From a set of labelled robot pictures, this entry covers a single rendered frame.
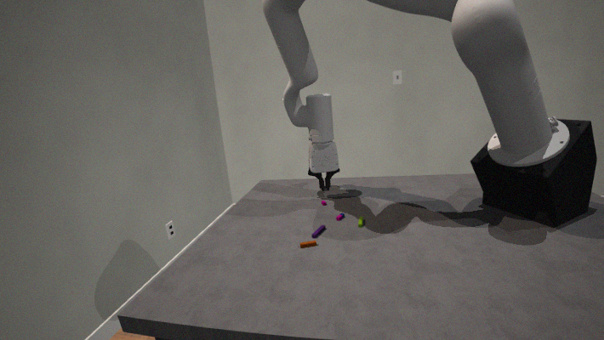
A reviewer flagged purple rod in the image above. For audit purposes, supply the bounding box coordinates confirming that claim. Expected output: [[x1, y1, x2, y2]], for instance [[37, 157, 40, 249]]
[[312, 225, 326, 239]]

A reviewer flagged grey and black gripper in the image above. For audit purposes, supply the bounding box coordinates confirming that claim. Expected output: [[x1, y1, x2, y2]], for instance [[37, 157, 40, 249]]
[[308, 141, 340, 191]]

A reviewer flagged orange rod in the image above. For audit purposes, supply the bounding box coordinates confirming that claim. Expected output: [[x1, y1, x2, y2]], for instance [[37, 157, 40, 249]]
[[300, 241, 316, 248]]

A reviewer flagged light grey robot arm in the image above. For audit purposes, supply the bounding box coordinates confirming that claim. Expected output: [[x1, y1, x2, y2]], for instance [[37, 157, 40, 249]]
[[262, 0, 570, 167]]

